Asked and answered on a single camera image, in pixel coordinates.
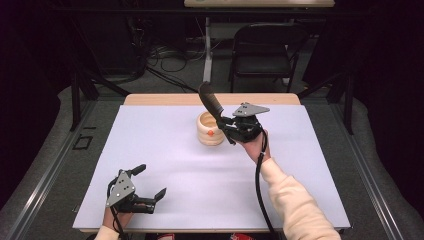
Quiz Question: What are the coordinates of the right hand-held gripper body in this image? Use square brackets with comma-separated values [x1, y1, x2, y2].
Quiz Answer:
[223, 102, 271, 144]

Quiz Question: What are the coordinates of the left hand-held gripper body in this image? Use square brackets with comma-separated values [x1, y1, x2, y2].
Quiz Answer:
[105, 169, 156, 215]

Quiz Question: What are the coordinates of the cream ringed duck cup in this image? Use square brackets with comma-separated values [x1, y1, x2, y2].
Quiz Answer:
[195, 111, 225, 147]

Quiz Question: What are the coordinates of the person's right hand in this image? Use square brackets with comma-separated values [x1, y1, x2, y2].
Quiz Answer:
[238, 129, 272, 165]

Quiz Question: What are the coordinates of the person's left hand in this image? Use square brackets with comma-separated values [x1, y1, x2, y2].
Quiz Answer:
[102, 205, 134, 231]

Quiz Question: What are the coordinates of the white table mat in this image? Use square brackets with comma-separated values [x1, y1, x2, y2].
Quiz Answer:
[72, 104, 351, 231]

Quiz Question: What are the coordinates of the black folding chair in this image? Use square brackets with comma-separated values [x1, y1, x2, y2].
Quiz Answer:
[227, 22, 310, 94]

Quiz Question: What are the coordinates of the wooden table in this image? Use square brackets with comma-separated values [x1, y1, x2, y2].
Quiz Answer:
[79, 93, 352, 234]

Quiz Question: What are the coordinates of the white table leg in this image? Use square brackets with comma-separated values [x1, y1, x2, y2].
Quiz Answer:
[202, 16, 214, 83]

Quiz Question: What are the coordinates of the black metal stand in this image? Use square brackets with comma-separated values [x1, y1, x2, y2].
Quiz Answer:
[68, 19, 132, 133]
[296, 71, 355, 136]

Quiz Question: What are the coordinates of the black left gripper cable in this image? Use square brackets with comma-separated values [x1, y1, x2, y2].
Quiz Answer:
[106, 178, 130, 240]

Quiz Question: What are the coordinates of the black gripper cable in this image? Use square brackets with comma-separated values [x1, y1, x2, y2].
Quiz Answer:
[254, 129, 278, 240]
[106, 178, 130, 240]

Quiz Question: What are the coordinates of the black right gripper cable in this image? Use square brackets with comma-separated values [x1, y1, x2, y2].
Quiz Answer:
[254, 129, 278, 240]

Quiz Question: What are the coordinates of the metal floor rail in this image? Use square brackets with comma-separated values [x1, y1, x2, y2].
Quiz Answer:
[328, 103, 405, 240]
[4, 99, 98, 240]

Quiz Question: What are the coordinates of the floor cable bundle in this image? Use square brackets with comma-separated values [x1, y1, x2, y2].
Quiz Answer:
[143, 39, 206, 94]

